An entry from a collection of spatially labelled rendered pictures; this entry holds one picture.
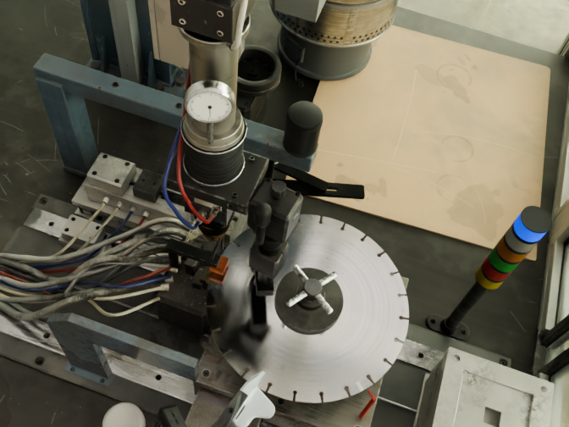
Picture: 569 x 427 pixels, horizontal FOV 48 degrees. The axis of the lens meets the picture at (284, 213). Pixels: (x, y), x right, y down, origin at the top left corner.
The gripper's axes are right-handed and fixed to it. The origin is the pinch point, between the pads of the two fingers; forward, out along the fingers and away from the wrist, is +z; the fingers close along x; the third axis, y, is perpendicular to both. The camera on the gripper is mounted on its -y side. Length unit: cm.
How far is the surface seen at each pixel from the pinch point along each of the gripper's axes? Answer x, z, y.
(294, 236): 20.1, 18.9, -7.7
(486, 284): 27.6, 24.2, 23.7
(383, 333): 16.2, 13.0, 13.4
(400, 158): 27, 65, -2
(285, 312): 13.6, 7.4, -1.5
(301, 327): 13.2, 6.8, 2.0
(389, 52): 44, 89, -19
